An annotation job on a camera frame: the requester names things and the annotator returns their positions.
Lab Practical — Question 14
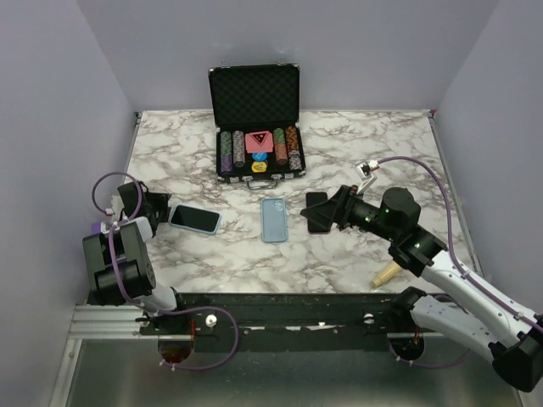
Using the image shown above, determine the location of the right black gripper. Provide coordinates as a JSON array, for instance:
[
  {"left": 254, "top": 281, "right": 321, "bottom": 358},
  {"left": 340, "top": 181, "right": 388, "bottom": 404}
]
[{"left": 300, "top": 184, "right": 399, "bottom": 243}]

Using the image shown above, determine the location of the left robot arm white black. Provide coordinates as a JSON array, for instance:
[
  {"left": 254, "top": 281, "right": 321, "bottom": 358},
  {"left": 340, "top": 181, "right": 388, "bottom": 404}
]
[{"left": 82, "top": 181, "right": 188, "bottom": 335}]

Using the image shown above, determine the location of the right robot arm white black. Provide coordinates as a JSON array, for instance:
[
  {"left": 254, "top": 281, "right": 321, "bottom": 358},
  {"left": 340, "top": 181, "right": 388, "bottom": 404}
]
[{"left": 300, "top": 186, "right": 542, "bottom": 393}]

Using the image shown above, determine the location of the black aluminium poker chip case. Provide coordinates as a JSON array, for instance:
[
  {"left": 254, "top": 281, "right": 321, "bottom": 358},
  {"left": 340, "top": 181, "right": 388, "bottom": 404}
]
[{"left": 208, "top": 64, "right": 306, "bottom": 189}]

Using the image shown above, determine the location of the purple plastic card holder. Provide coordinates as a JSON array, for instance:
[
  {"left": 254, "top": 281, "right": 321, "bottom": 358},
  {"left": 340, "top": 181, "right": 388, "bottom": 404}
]
[{"left": 91, "top": 221, "right": 111, "bottom": 235}]

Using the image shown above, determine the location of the yellow dealer button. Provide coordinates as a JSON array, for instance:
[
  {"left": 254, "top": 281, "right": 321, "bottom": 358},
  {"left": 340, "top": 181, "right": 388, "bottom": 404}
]
[{"left": 251, "top": 161, "right": 268, "bottom": 173}]

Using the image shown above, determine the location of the blue dealer button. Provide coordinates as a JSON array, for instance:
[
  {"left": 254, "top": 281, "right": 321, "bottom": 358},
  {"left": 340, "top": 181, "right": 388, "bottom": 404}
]
[{"left": 251, "top": 152, "right": 267, "bottom": 162}]

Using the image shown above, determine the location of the pink card deck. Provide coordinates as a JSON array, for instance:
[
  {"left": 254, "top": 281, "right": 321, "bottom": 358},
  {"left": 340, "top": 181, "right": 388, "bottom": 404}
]
[{"left": 244, "top": 131, "right": 274, "bottom": 153}]

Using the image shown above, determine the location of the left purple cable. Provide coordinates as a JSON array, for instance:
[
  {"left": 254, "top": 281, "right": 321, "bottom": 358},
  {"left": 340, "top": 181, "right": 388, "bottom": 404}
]
[{"left": 92, "top": 171, "right": 148, "bottom": 306}]

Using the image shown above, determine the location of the purple cable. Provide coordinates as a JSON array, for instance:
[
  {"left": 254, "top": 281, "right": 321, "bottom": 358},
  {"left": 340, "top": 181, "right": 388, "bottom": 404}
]
[
  {"left": 92, "top": 171, "right": 148, "bottom": 306},
  {"left": 372, "top": 155, "right": 543, "bottom": 323}
]

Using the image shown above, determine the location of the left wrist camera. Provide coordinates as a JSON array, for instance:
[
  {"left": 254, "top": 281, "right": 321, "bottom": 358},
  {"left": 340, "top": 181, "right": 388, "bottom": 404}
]
[{"left": 104, "top": 194, "right": 125, "bottom": 220}]

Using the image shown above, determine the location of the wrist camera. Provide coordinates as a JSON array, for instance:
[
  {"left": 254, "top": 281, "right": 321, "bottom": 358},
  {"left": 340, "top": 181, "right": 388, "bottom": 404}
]
[
  {"left": 355, "top": 160, "right": 379, "bottom": 195},
  {"left": 104, "top": 194, "right": 125, "bottom": 220}
]

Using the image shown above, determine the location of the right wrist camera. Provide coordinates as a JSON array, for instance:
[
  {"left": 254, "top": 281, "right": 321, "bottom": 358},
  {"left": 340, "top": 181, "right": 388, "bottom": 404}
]
[{"left": 355, "top": 160, "right": 379, "bottom": 195}]

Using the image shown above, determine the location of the beige wooden handle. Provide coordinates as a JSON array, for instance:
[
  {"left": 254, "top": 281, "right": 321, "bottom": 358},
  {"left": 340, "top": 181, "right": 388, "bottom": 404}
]
[{"left": 372, "top": 261, "right": 402, "bottom": 288}]

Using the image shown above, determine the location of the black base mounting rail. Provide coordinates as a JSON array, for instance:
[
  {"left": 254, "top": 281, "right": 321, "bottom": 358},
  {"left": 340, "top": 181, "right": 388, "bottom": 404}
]
[{"left": 139, "top": 288, "right": 426, "bottom": 360}]

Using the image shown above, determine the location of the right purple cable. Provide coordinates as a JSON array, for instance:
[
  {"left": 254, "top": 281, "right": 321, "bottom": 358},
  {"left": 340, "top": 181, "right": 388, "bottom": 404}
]
[{"left": 372, "top": 155, "right": 543, "bottom": 323}]

